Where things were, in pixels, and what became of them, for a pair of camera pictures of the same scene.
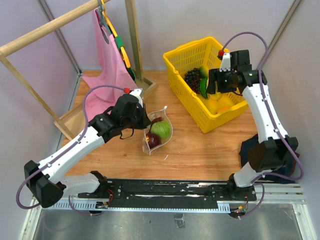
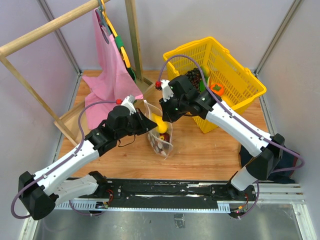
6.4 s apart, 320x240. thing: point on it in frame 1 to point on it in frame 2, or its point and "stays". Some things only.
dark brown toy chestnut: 153,140 to 166,136
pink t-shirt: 112,71 stays
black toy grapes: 192,78 stays
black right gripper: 215,75 to 167,115
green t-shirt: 119,40 stays
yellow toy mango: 217,96 to 162,126
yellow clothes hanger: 123,51 stays
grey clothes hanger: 103,22 stays
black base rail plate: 162,194 stays
